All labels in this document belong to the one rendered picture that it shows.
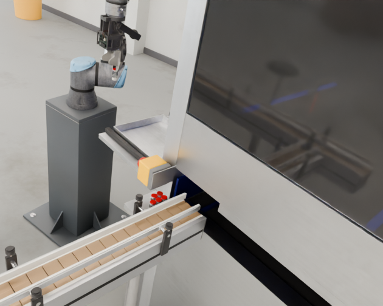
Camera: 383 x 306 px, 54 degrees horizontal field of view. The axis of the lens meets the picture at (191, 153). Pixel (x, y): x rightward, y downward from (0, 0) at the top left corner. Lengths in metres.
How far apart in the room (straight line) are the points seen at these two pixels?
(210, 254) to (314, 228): 0.41
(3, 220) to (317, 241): 1.94
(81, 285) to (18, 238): 1.44
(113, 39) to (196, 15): 0.50
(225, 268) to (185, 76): 0.58
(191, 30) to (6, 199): 1.89
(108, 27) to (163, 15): 3.52
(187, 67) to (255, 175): 0.35
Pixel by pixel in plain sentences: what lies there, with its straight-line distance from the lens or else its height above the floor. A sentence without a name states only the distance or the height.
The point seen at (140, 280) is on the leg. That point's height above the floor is 0.75.
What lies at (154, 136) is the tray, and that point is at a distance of 1.59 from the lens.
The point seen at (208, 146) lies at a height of 1.16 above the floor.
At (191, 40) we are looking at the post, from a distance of 1.03.
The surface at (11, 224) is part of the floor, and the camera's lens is 2.46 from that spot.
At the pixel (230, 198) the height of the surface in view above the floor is 1.05.
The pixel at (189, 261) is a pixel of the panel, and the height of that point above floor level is 0.72.
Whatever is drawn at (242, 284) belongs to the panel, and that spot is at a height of 0.82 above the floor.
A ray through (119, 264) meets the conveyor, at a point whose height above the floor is 0.93.
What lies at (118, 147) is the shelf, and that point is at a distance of 1.49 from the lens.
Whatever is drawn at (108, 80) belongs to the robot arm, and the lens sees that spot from 1.88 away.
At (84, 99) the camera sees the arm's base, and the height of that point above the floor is 0.84.
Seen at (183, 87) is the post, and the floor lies 1.28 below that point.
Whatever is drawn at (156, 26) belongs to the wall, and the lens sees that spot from 5.05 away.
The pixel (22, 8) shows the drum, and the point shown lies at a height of 0.16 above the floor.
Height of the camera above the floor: 1.70
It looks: 32 degrees down
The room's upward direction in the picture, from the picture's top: 12 degrees clockwise
